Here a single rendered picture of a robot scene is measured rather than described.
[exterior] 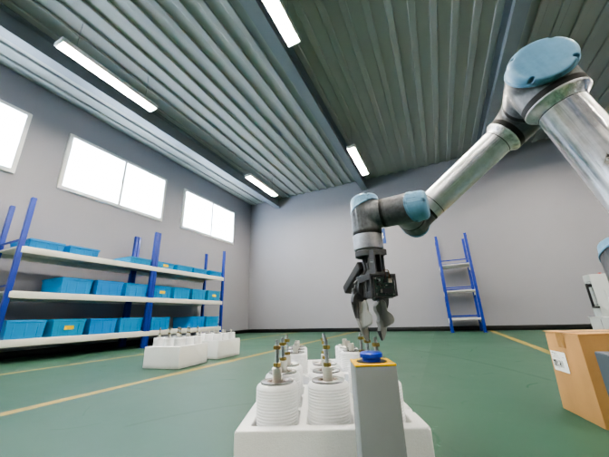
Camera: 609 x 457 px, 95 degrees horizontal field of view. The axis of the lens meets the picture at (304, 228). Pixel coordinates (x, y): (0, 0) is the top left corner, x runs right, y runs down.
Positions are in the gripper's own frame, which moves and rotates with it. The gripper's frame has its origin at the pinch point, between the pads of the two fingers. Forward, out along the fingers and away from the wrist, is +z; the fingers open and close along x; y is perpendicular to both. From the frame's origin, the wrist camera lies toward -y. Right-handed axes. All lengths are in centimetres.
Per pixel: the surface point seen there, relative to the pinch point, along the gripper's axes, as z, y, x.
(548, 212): -195, -307, 617
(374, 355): 2.1, 17.4, -10.1
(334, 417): 15.6, 1.5, -11.7
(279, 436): 17.7, 0.6, -23.4
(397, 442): 14.2, 19.5, -8.8
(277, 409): 13.9, -2.5, -23.1
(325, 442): 18.8, 3.6, -14.8
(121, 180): -262, -496, -222
